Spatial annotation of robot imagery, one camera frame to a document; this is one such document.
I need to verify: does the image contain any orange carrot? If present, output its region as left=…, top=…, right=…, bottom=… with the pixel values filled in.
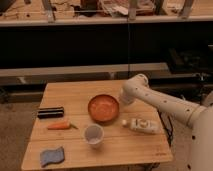
left=47, top=121, right=76, bottom=130

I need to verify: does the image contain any blue sponge cloth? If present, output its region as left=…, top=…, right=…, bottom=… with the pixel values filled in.
left=40, top=147, right=65, bottom=168

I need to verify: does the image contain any wooden folding table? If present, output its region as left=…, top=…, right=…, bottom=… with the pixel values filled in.
left=22, top=80, right=173, bottom=171

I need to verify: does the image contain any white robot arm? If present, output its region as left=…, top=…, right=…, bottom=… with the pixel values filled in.
left=119, top=74, right=213, bottom=171

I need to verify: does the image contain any black power cable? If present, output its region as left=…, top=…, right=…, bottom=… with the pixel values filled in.
left=157, top=111, right=175, bottom=148

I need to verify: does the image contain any orange ceramic bowl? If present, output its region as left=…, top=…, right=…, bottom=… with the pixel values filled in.
left=88, top=94, right=119, bottom=122

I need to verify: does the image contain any long metal shelf rack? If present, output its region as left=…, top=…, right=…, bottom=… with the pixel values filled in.
left=0, top=0, right=213, bottom=86

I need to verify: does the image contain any white squeeze bottle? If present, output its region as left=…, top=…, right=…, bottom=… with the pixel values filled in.
left=122, top=118, right=159, bottom=134

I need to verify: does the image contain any black rectangular case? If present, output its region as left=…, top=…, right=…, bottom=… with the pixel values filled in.
left=37, top=107, right=64, bottom=119

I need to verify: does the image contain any clear plastic cup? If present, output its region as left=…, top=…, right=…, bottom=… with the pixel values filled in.
left=84, top=124, right=104, bottom=148

